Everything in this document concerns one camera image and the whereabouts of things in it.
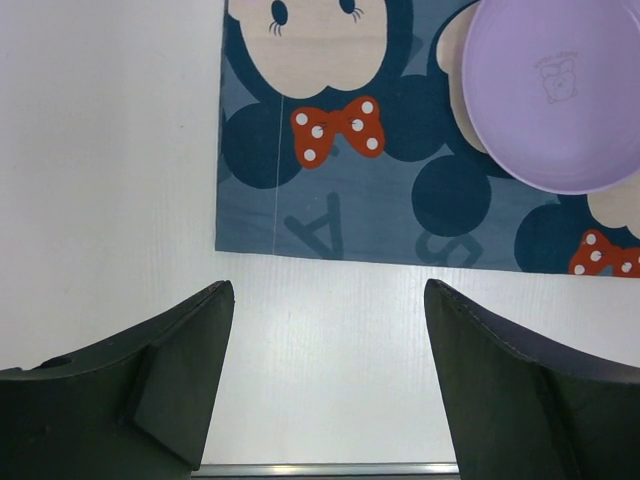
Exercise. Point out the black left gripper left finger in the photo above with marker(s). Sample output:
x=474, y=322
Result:
x=136, y=405

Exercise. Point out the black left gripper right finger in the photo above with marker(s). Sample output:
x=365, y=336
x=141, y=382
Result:
x=520, y=405

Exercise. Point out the purple plastic plate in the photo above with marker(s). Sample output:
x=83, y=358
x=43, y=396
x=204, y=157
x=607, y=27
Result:
x=552, y=91

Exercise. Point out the blue bear print placemat cloth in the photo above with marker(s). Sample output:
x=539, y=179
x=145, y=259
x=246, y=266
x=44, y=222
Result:
x=345, y=136

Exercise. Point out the aluminium rail frame front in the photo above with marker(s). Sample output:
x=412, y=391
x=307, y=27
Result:
x=403, y=470

